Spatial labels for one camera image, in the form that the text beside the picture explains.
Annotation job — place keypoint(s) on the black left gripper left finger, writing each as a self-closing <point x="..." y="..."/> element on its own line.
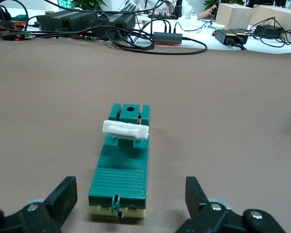
<point x="58" y="206"/>

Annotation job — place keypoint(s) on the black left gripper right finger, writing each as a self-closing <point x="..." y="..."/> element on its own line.
<point x="201" y="211"/>

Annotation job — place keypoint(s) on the brown paper table cover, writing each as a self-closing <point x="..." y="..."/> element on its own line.
<point x="208" y="121"/>

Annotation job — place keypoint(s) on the orange flat plate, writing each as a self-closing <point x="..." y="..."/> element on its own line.
<point x="167" y="44"/>

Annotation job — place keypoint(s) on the green board red light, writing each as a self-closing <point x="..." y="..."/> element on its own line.
<point x="24" y="36"/>

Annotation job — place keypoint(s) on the black power brick yellow label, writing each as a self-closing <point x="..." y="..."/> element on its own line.
<point x="226" y="36"/>

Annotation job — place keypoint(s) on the white table cover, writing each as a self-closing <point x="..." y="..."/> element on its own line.
<point x="203" y="34"/>

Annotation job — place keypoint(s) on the black ribbed electronics box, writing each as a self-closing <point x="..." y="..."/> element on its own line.
<point x="70" y="21"/>
<point x="122" y="21"/>

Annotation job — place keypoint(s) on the orange black tool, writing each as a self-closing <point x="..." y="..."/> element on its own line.
<point x="4" y="24"/>

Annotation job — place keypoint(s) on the black power adapter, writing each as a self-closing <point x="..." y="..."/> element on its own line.
<point x="266" y="30"/>

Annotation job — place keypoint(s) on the plain beige box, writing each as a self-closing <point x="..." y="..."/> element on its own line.
<point x="281" y="17"/>
<point x="235" y="15"/>

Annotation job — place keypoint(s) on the green leafy plant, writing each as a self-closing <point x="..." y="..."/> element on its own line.
<point x="92" y="3"/>
<point x="209" y="3"/>

